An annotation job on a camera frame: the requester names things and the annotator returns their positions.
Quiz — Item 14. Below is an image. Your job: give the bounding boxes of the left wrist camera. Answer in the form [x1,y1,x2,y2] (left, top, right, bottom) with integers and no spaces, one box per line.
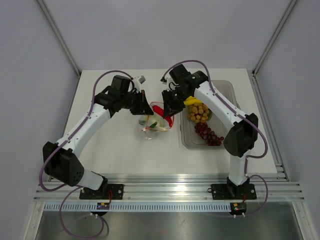
[132,75,146,88]

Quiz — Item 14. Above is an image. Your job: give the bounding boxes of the frame post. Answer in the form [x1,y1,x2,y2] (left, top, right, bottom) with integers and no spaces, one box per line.
[35,0,82,79]
[251,0,300,77]

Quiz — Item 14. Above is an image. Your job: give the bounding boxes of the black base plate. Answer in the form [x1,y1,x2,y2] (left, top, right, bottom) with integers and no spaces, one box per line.
[79,177,124,200]
[207,183,257,200]

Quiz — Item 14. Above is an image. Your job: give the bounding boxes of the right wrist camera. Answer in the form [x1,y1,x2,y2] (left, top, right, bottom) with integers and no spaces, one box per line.
[160,77,175,87]

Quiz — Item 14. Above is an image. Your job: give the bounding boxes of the white slotted cable duct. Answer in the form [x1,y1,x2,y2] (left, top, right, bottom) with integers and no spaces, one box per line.
[44,202,231,213]

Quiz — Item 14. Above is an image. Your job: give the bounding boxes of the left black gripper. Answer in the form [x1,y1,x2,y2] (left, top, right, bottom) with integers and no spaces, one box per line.
[120,89,154,115]

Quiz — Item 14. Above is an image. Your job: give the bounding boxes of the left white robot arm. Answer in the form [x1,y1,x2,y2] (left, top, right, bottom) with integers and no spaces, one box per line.
[40,71,153,199]

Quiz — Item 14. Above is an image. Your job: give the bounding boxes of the white cauliflower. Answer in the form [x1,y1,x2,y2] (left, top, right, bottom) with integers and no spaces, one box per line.
[138,113,170,134]

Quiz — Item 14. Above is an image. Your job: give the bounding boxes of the red grape bunch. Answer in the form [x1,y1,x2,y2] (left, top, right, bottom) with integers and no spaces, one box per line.
[194,122,224,147]

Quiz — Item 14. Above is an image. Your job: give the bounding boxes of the yellow banana bunch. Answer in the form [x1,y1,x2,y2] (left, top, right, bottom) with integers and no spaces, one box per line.
[184,96,203,106]

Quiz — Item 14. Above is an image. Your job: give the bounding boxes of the clear zip top bag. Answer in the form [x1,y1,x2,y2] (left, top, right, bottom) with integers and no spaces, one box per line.
[136,101,175,140]

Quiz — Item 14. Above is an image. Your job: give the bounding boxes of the small circuit board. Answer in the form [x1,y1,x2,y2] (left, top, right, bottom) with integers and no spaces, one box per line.
[96,202,110,211]
[230,202,247,213]

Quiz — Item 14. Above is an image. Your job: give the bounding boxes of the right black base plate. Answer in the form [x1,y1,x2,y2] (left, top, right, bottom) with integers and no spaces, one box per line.
[207,183,257,200]

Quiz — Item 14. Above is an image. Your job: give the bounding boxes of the left small circuit board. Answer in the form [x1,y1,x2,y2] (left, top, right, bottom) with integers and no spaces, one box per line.
[96,202,110,211]

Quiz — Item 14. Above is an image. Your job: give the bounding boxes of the left frame post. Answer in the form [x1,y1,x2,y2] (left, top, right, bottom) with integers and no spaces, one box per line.
[35,0,82,79]

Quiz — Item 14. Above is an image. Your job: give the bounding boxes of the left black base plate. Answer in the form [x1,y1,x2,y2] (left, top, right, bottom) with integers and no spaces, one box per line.
[79,177,124,200]

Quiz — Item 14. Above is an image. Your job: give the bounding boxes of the brown longan cluster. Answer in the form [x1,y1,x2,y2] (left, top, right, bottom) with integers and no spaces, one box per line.
[187,103,213,124]

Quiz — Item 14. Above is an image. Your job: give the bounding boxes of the right frame post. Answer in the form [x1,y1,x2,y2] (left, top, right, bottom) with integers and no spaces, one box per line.
[251,0,300,77]

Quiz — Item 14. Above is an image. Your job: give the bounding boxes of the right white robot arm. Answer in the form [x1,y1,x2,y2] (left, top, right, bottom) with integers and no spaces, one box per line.
[161,62,259,200]

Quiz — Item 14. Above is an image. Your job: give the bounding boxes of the red chili pepper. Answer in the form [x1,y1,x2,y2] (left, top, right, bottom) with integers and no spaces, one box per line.
[152,105,175,129]

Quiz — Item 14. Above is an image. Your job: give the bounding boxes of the clear plastic food bin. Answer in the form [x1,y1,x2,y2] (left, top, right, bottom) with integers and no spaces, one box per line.
[180,80,245,150]

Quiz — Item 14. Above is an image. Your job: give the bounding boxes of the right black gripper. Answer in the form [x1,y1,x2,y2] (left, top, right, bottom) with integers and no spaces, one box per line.
[161,87,190,119]

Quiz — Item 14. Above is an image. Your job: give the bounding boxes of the green chili pepper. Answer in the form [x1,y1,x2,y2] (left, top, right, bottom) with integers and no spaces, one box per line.
[149,121,158,129]

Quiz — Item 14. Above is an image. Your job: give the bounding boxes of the right small circuit board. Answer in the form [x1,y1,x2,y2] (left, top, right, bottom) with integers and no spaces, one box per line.
[230,202,247,213]

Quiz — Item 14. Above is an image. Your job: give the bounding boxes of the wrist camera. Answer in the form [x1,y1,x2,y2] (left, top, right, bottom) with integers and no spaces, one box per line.
[160,77,175,87]
[132,75,146,88]

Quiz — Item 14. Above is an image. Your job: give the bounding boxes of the aluminium rail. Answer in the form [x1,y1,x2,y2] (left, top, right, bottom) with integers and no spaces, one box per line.
[33,173,306,202]

